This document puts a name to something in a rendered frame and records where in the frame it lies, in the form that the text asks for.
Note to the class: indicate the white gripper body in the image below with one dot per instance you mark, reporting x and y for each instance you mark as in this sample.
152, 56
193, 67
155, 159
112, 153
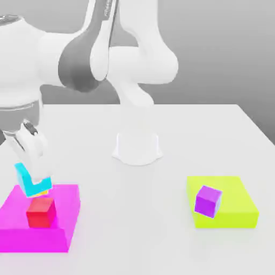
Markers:
34, 154

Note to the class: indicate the small cyan cube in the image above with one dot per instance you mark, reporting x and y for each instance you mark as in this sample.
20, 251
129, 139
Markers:
28, 187

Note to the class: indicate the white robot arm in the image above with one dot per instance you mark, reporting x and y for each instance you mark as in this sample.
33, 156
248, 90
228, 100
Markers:
137, 64

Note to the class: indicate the small yellow cube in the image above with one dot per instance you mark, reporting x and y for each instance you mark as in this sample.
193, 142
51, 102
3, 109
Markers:
42, 193

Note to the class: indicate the small red cube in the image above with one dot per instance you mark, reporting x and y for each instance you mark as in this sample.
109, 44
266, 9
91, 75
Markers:
40, 212

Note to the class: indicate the small purple cube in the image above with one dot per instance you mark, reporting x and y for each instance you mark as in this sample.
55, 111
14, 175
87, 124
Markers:
207, 203

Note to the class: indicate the large magenta box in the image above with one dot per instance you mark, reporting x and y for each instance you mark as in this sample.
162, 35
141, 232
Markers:
32, 238

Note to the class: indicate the large yellow-green box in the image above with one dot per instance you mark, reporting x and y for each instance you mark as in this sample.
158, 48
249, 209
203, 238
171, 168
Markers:
236, 204

